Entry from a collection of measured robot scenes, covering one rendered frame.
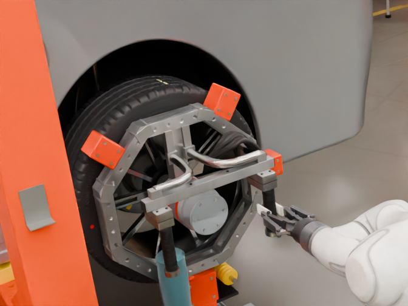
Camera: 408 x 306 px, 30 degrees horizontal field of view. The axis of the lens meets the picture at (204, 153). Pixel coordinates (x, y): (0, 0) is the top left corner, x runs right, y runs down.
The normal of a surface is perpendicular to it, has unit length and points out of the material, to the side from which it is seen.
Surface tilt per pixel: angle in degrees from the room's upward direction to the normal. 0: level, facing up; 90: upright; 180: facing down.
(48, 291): 90
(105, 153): 90
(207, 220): 90
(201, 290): 90
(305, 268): 0
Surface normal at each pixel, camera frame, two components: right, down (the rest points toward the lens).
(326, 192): -0.12, -0.92
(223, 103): 0.48, 0.28
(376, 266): -0.22, -0.32
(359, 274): -0.92, 0.16
